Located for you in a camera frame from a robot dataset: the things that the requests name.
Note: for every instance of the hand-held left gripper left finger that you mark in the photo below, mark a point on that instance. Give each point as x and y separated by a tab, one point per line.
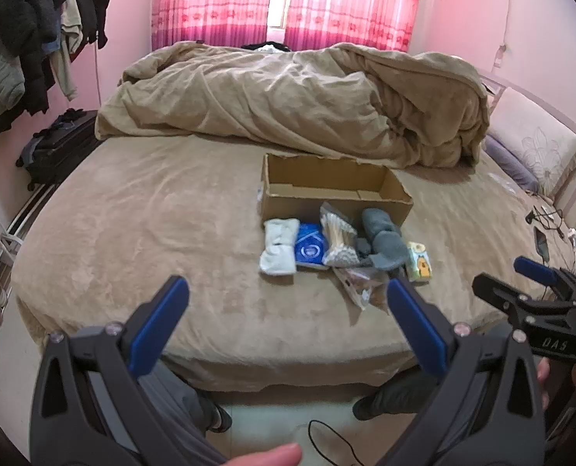
157	330

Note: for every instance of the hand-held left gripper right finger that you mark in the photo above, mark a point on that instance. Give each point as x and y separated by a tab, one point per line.
420	332

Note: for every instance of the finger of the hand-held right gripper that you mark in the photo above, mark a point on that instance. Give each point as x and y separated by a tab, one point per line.
499	293
535	268

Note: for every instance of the person's left hand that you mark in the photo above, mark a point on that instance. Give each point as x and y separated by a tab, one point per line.
268	456

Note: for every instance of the blue tissue packet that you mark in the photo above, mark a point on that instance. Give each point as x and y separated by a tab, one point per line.
311	247

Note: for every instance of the grey socks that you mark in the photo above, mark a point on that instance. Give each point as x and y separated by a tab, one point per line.
382	245

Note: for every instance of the pink curtain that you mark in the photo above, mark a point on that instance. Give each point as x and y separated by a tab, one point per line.
210	5
356	5

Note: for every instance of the beige floral headboard cushion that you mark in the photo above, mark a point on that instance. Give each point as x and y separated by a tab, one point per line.
535	136

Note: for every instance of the person's left leg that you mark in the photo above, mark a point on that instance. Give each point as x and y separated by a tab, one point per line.
171	398

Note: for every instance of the beige duvet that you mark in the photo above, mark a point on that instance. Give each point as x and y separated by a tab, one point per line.
293	97

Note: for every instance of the person's right hand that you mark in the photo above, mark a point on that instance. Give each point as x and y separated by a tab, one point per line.
543	381

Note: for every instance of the yellow green tissue pack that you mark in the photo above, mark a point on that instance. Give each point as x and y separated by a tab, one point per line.
420	264

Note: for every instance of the clear cotton swab bag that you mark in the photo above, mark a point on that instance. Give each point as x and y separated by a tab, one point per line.
339	238

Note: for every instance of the clear snack bag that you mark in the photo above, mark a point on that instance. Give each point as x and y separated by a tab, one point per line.
363	286

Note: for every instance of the black suitcase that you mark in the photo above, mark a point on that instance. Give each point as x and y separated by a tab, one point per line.
60	150

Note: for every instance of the white metal frame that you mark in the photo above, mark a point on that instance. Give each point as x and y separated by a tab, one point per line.
26	218

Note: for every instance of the black slipper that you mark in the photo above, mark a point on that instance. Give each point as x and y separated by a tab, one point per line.
220	417

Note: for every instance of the grey purple pillow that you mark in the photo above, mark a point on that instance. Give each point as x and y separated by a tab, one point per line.
511	160

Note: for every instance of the black phone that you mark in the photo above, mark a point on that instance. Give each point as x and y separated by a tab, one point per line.
541	242

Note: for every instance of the cardboard box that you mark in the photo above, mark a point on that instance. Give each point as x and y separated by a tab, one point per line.
288	204

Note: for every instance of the white cloth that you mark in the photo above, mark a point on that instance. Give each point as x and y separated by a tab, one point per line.
279	247

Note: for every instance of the row of hanging clothes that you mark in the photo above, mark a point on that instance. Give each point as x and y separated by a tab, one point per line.
26	48

